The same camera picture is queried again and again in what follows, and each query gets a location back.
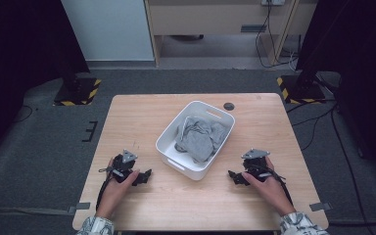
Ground person's left hand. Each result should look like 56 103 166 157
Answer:
96 158 141 219

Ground black power strip cable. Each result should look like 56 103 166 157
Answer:
255 0 300 70

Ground grey floor strip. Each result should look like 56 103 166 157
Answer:
0 207 76 216

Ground white plastic bin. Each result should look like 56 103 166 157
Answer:
155 100 236 181

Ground black yellow striped stand base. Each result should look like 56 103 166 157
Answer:
53 77 102 107
276 73 327 106

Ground grey shorts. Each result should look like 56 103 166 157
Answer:
174 116 231 165

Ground black floor tape marks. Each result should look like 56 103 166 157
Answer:
81 120 99 143

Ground white panel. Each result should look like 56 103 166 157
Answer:
60 0 155 62

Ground person's right hand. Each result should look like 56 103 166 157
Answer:
242 157 297 216

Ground thin looped black cable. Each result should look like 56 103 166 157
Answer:
13 104 38 124

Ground long black floor cable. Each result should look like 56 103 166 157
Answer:
287 97 371 235

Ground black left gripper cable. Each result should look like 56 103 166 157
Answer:
95 165 113 212

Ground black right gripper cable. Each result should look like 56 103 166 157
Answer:
263 165 294 207

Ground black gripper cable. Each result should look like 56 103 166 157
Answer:
95 165 113 212
263 165 294 207

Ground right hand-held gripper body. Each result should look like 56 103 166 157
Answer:
241 149 272 180

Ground dark curtain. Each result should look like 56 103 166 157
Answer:
295 0 376 184
0 0 91 165

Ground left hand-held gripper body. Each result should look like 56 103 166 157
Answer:
110 149 139 183

